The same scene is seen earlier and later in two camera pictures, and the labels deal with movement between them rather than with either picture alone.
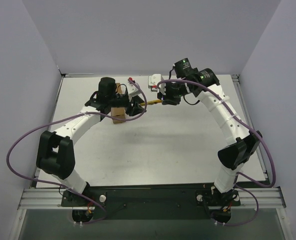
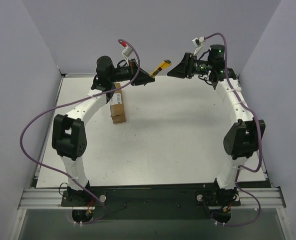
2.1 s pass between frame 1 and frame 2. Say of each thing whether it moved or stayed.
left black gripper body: moved
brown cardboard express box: stayed
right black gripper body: moved
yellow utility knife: moved
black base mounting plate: stayed
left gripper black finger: moved
